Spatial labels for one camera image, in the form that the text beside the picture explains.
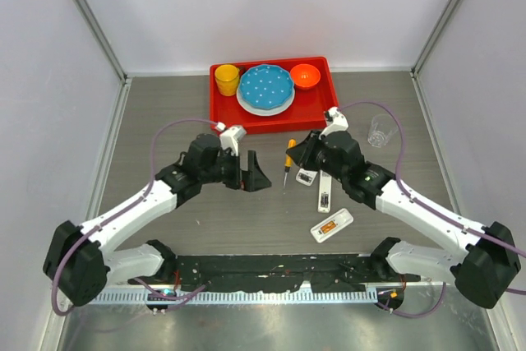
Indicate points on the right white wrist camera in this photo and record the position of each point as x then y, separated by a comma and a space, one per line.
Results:
335, 122

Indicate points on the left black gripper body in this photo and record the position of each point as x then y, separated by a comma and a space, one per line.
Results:
228, 170

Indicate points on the blue dotted plate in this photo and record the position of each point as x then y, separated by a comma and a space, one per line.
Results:
266, 87

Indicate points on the yellow handle screwdriver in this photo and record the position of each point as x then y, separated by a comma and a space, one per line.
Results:
288, 161

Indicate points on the orange bowl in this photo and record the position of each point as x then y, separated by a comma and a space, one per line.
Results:
305, 76

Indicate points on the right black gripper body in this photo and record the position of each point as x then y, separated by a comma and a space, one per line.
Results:
319, 159

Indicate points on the white plate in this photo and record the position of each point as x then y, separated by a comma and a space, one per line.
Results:
265, 112

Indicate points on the slim white remote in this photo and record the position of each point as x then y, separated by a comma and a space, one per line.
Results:
324, 192

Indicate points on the white slotted cable duct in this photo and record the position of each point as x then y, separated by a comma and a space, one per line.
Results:
136, 295

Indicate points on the right aluminium frame post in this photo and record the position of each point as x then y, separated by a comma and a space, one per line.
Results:
447, 14

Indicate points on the clear plastic cup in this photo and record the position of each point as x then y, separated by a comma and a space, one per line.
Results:
383, 127

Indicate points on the red plastic tray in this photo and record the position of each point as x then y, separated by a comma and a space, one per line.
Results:
305, 112

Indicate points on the aluminium frame post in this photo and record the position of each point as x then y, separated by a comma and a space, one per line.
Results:
447, 14
96, 30

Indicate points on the yellow cup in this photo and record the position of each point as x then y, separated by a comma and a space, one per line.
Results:
227, 77

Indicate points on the left aluminium frame post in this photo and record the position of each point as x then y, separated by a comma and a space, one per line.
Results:
96, 30

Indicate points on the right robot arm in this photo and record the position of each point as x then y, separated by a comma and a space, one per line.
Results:
479, 260

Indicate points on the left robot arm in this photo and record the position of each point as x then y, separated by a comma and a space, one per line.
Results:
83, 259

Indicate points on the white remote orange battery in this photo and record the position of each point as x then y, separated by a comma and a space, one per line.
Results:
342, 218

